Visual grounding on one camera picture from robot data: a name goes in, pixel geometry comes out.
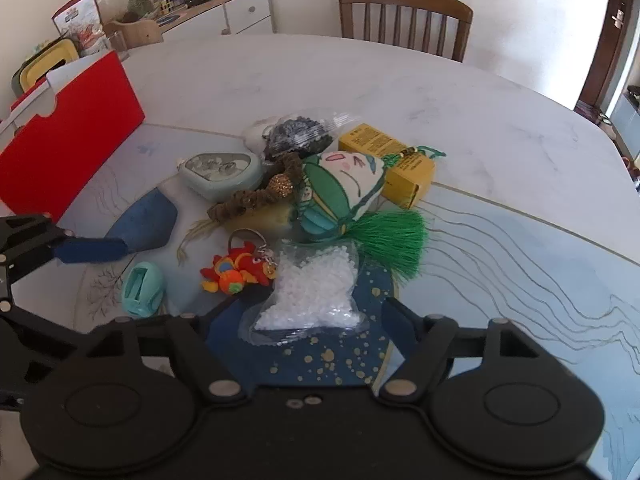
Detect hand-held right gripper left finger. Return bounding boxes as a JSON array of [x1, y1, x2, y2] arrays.
[[75, 304, 253, 403]]

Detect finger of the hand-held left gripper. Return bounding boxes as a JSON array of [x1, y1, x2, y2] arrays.
[[0, 303, 98, 401], [0, 214, 129, 286]]

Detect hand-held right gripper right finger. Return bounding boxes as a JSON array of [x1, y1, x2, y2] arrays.
[[376, 297, 545, 402]]

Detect clear bag of white pellets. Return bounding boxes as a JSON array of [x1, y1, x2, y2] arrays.
[[239, 240, 374, 347]]

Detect white cardboard box red edges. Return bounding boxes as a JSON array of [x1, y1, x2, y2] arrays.
[[0, 50, 146, 224]]

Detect green snack packet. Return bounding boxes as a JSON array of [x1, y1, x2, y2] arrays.
[[292, 152, 429, 287]]

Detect mint green windowed tin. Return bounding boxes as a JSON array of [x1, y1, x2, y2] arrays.
[[177, 151, 264, 201]]

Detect dark blue speckled round mat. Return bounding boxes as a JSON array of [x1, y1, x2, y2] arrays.
[[204, 259, 402, 387]]

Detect yellow carton box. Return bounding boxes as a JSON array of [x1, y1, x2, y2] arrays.
[[338, 122, 437, 210]]

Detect yellow lidded tissue box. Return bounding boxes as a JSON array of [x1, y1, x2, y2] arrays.
[[11, 39, 84, 96]]

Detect clear bag of dark beads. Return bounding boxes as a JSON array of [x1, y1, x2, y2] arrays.
[[244, 109, 362, 162]]

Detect red and white snack bag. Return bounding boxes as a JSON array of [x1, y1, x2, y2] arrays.
[[51, 0, 109, 57]]

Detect white and wood sideboard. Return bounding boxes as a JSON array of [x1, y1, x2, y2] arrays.
[[155, 0, 275, 43]]

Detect brown wooden chair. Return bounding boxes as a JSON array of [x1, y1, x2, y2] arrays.
[[338, 0, 474, 64]]

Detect brown wooden door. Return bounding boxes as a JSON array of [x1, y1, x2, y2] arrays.
[[576, 0, 636, 111]]

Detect red plush keychain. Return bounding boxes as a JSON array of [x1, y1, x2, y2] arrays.
[[200, 229, 279, 297]]

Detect pale yellow pompom with cord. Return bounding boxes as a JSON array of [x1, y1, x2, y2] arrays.
[[176, 204, 297, 267]]

